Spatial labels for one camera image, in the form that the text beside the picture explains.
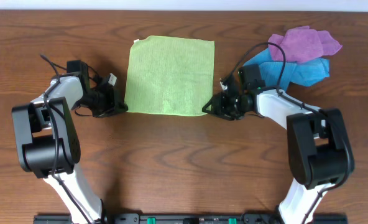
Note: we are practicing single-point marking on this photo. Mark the blue microfiber cloth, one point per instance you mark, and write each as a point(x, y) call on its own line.
point(305, 74)

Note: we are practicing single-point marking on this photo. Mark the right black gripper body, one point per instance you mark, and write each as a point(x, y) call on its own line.
point(219, 104)

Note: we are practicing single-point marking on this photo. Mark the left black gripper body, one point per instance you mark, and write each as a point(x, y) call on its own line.
point(111, 101)

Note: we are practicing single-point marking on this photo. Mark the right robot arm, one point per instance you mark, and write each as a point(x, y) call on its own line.
point(319, 153)

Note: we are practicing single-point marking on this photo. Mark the green microfiber cloth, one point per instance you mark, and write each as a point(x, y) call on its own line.
point(170, 76)

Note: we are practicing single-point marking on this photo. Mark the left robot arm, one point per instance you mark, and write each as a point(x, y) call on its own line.
point(47, 142)

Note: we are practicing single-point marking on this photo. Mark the purple microfiber cloth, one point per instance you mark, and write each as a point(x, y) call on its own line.
point(302, 44)

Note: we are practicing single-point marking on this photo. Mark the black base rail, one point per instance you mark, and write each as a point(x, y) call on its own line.
point(247, 218)

